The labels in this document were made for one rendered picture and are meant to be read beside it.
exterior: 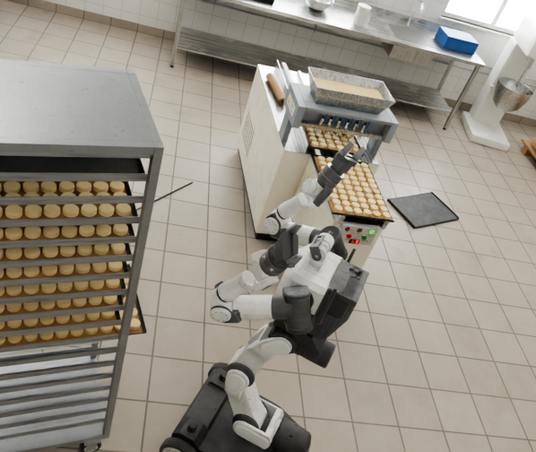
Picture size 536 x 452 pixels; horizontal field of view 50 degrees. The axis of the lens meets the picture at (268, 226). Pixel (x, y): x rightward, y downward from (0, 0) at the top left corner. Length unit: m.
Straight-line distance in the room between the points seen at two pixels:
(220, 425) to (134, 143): 1.77
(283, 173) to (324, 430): 1.70
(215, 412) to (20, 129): 1.88
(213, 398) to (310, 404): 0.67
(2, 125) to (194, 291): 2.34
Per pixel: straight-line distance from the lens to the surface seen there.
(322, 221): 3.58
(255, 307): 2.08
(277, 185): 4.05
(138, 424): 3.24
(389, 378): 3.91
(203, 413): 3.10
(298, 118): 3.77
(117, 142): 1.76
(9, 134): 1.75
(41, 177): 1.82
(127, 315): 2.29
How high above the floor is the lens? 2.79
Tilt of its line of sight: 38 degrees down
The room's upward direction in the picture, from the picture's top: 20 degrees clockwise
